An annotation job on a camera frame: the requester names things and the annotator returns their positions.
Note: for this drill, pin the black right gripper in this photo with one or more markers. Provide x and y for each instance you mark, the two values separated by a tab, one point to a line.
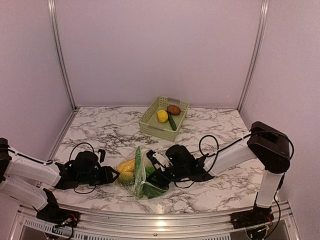
160	178

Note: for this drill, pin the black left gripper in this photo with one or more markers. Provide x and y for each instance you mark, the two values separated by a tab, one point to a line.
107	177

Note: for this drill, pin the green fake cucumber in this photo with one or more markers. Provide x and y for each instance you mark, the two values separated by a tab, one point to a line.
171	122

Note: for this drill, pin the green fake leafy vegetable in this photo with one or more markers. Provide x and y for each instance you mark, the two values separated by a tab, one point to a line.
153	185

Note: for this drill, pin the green fake chili pepper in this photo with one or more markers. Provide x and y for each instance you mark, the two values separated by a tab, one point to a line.
137	165

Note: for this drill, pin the clear zip top bag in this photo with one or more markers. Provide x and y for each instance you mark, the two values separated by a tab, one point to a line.
137	188

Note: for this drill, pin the yellow fake lemon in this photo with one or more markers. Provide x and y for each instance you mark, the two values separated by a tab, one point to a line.
162	116
126	178

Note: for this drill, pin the brown fake potato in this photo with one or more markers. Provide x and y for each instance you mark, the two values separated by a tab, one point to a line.
173	110

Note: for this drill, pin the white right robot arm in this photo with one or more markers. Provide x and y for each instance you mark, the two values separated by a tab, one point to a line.
271	147

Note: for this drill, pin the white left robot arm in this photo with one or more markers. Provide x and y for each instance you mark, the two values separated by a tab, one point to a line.
17	169

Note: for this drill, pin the pale green perforated basket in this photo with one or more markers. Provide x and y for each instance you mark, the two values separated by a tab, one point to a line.
150	125

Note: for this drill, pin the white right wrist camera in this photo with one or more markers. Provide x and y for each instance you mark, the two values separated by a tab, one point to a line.
157	160

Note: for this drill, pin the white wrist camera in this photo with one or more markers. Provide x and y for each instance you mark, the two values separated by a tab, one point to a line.
102	154
157	160

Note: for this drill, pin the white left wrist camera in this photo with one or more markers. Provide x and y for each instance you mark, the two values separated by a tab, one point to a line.
102	154

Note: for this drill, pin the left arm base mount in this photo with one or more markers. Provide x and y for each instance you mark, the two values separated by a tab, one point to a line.
54	214

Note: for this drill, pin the aluminium front rail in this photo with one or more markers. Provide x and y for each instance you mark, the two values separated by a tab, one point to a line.
109	225

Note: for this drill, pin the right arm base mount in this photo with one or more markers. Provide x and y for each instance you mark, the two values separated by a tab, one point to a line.
256	216

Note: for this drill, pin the left aluminium frame post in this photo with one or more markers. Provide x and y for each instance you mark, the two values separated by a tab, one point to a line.
59	51

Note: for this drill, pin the aluminium frame post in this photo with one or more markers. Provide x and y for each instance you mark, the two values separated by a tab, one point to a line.
261	28
59	51

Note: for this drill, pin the right aluminium frame post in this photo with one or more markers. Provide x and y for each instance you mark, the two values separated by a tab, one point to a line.
261	28

